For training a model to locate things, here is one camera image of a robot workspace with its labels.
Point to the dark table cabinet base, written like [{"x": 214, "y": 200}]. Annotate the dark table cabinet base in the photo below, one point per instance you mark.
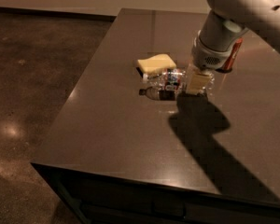
[{"x": 100, "y": 199}]

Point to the yellow sponge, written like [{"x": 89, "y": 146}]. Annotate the yellow sponge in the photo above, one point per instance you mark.
[{"x": 155, "y": 63}]

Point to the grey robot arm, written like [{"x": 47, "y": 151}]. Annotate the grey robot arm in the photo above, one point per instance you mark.
[{"x": 259, "y": 16}]

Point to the clear plastic water bottle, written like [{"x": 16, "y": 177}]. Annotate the clear plastic water bottle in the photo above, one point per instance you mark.
[{"x": 170, "y": 79}]

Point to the red soda can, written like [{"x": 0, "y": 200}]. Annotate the red soda can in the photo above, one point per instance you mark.
[{"x": 227, "y": 66}]

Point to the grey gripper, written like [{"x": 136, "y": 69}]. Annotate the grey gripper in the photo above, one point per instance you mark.
[{"x": 206, "y": 56}]

